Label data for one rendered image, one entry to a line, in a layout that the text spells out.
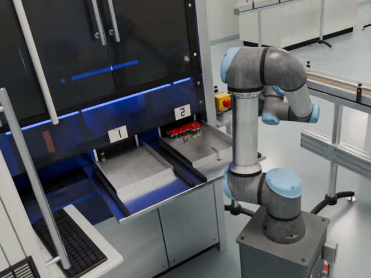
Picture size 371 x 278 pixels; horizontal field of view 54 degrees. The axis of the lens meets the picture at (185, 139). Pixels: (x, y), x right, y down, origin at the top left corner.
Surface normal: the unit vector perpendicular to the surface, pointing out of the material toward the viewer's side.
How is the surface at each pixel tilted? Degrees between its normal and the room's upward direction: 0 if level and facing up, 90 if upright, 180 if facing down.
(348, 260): 0
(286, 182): 7
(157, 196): 0
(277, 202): 90
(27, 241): 90
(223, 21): 90
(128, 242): 90
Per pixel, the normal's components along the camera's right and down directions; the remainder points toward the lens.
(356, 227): -0.12, -0.88
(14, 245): 0.63, 0.29
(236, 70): -0.50, 0.37
